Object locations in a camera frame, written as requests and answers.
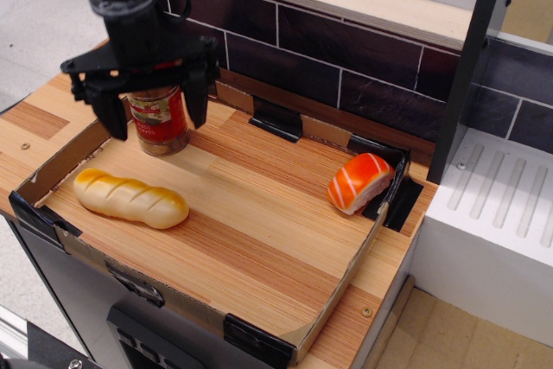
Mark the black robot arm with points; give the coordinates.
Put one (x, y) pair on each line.
(145, 50)

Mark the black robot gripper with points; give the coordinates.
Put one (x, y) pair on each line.
(145, 49)

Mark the dark post of shelf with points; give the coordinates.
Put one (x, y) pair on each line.
(453, 125)

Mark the toy salmon nigiri sushi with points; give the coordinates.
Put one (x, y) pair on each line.
(359, 181)

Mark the brass screw at right front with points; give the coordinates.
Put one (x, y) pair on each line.
(366, 312)

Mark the cardboard fence with black tape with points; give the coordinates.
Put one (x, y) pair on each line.
(264, 270)

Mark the white dish drainer block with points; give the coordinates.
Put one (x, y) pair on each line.
(485, 244)

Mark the basil bottle with red cap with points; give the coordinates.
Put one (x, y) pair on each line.
(159, 119)

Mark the toy bread loaf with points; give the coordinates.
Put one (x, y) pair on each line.
(129, 199)

